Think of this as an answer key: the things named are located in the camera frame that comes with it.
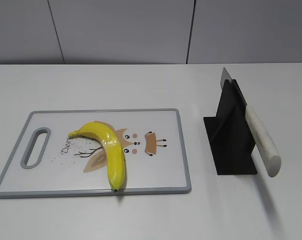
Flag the knife with white handle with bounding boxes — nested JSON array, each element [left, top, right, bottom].
[[220, 68, 282, 178]]

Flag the yellow plastic banana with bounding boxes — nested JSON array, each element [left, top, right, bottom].
[[68, 121, 126, 192]]

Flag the black knife stand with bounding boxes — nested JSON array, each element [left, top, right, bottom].
[[203, 79, 257, 175]]

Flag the white cutting board grey rim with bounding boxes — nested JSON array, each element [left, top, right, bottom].
[[0, 108, 191, 199]]

